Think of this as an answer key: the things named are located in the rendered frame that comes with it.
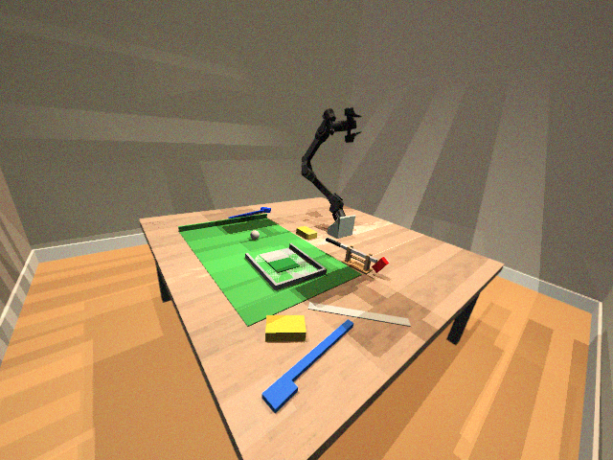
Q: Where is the green putting mat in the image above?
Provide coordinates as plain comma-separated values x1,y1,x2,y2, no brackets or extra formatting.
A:
178,218,362,327

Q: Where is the yellow rectangular block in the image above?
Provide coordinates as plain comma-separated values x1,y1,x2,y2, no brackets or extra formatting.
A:
265,315,307,342
296,226,318,240

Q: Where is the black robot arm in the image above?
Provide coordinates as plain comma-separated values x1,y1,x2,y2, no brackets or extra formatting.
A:
301,108,356,221

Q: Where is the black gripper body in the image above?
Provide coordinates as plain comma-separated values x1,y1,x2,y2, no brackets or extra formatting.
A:
339,107,353,143

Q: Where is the white flat bar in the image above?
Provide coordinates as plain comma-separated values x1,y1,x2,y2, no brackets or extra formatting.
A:
308,302,411,327

